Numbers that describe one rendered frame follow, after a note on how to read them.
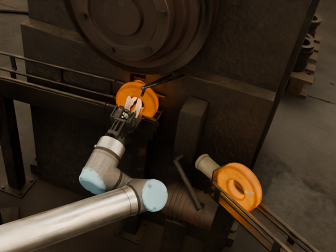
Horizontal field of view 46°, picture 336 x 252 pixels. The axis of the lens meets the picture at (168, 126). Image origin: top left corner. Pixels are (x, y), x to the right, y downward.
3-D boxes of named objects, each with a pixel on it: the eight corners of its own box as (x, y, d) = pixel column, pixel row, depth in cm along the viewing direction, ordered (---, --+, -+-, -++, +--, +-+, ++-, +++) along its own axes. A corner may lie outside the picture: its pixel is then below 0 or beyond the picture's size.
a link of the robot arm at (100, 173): (95, 197, 127) (70, 181, 123) (112, 165, 134) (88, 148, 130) (110, 195, 120) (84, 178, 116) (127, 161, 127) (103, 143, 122)
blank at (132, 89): (118, 77, 141) (114, 81, 138) (159, 86, 138) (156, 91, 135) (119, 111, 151) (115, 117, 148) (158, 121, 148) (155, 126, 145)
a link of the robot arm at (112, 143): (121, 165, 131) (94, 155, 133) (127, 153, 133) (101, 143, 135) (119, 152, 123) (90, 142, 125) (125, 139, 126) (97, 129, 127)
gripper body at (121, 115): (137, 109, 131) (122, 138, 125) (138, 123, 139) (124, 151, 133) (116, 102, 133) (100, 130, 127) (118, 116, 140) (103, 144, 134)
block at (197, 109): (178, 142, 156) (189, 92, 141) (198, 148, 155) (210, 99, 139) (170, 159, 148) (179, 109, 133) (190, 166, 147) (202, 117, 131)
